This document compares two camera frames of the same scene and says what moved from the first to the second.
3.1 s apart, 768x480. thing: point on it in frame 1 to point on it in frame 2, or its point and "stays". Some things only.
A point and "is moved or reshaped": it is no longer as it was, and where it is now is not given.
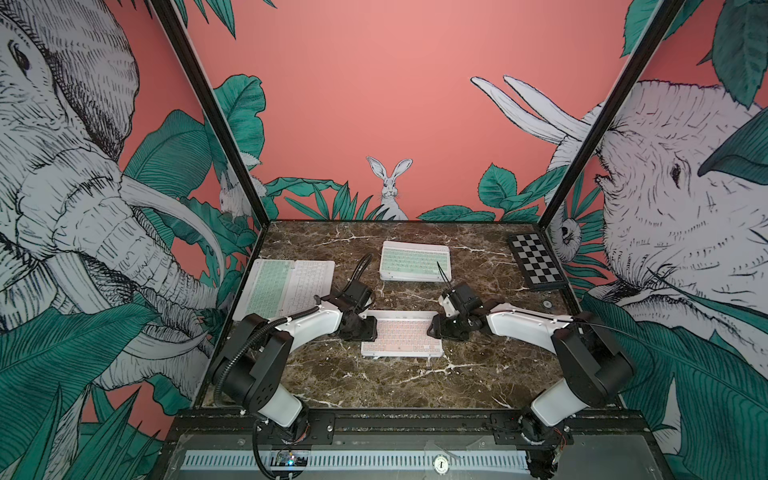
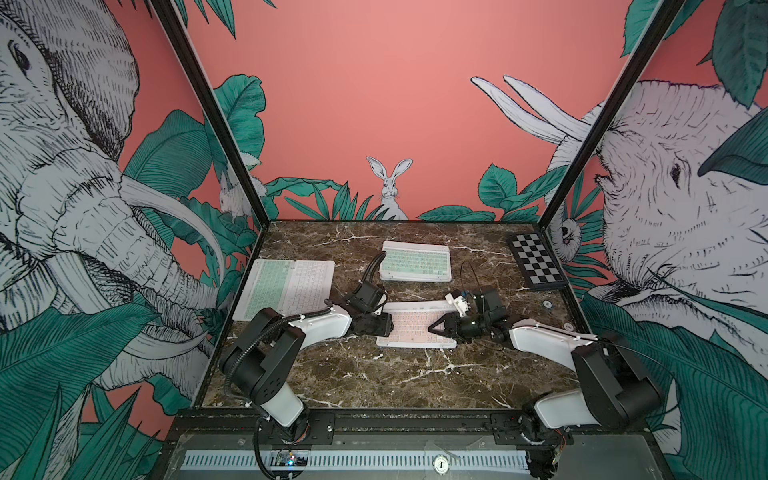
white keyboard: [309, 278] stays
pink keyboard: [402, 333] is moved or reshaped
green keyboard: [417, 262] stays
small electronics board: [290, 459] stays
